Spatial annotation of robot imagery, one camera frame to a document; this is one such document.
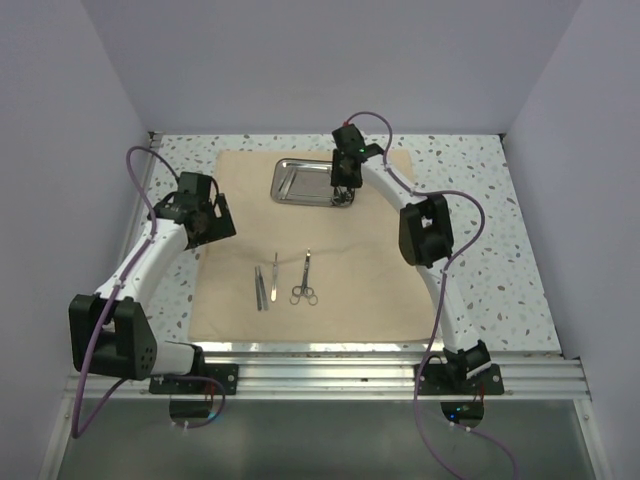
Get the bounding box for steel instrument tray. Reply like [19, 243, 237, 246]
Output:
[270, 158, 334, 207]

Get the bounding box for steel forceps with ring handles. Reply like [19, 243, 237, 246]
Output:
[288, 254, 320, 306]

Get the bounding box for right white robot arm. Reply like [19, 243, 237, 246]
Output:
[331, 121, 493, 394]

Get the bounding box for aluminium frame rail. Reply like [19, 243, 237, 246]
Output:
[64, 352, 594, 401]

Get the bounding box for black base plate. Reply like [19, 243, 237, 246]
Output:
[414, 362, 505, 396]
[149, 363, 240, 395]

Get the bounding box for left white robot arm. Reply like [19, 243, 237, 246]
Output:
[69, 172, 236, 393]

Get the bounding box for steel scalpel handle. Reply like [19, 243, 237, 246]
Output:
[270, 252, 279, 303]
[256, 266, 269, 311]
[254, 266, 262, 311]

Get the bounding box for beige surgical drape cloth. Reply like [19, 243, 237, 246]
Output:
[189, 151, 434, 343]

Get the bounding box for small steel scissors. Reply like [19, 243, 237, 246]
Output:
[291, 248, 315, 299]

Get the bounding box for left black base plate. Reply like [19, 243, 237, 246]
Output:
[149, 363, 240, 395]

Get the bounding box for large steel scissors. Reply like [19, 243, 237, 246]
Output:
[331, 186, 354, 208]

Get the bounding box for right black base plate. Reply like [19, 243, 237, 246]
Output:
[414, 362, 505, 396]

